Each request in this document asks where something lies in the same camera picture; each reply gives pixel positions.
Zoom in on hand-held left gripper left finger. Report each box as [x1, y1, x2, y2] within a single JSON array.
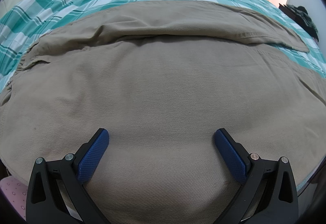
[[26, 128, 110, 224]]

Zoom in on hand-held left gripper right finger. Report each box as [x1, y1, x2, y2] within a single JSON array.
[[215, 128, 299, 224]]

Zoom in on khaki pants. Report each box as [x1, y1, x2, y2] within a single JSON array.
[[0, 0, 326, 224]]

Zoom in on pink dotted slipper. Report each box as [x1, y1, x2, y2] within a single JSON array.
[[0, 176, 29, 224]]

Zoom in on dark green clothes pile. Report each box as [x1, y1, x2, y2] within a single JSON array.
[[287, 4, 320, 42]]

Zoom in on dark wooden bedside table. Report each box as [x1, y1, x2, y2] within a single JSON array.
[[278, 3, 297, 19]]

